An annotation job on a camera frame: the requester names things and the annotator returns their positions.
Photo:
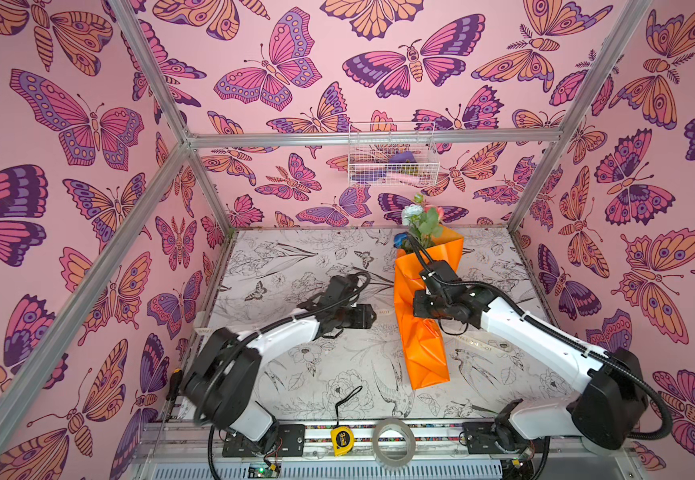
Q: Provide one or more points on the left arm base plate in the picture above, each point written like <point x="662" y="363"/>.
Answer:
<point x="282" y="440"/>

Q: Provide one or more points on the yellow tape measure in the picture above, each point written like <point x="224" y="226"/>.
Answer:
<point x="342" y="438"/>

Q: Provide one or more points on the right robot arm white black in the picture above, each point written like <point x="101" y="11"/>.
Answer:
<point x="611" y="403"/>

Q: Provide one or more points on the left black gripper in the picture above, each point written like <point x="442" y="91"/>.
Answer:
<point x="364" y="317"/>

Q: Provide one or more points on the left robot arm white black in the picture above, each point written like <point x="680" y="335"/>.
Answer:
<point x="220" y="381"/>

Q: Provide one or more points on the black screwdriver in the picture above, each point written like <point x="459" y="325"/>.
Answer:
<point x="172" y="393"/>

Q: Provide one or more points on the white fake rose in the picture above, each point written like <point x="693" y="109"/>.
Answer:
<point x="415" y="216"/>

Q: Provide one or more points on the clear tape roll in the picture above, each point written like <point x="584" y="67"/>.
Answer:
<point x="393" y="444"/>

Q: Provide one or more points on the green circuit board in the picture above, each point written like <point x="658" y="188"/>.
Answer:
<point x="261" y="470"/>

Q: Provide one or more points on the orange wrapping paper sheet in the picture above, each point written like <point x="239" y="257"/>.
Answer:
<point x="422" y="340"/>

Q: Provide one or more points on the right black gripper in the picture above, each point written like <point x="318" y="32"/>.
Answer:
<point x="419" y="257"/>

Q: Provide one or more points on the white wire basket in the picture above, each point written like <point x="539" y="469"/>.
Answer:
<point x="387" y="157"/>

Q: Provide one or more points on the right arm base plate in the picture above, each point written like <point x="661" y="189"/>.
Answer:
<point x="499" y="438"/>

